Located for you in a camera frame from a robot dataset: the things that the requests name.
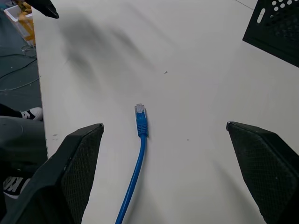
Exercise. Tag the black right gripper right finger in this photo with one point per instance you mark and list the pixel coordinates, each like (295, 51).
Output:
(266, 168)

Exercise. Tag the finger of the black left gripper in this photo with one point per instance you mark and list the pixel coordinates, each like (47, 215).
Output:
(58, 177)

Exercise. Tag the black pointed right gripper left finger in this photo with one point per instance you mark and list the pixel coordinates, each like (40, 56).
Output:
(44, 8)

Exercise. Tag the white foam box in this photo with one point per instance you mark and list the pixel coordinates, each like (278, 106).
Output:
(17, 18)

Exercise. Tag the black and white printed shoe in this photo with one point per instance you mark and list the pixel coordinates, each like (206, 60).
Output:
(12, 184)

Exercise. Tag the grey round robot body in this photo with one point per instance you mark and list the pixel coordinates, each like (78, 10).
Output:
(21, 142)

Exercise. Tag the black and white sneaker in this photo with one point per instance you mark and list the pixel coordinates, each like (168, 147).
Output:
(31, 114)

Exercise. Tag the black perforated plastic crate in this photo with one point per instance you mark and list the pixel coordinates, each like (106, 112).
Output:
(275, 30)

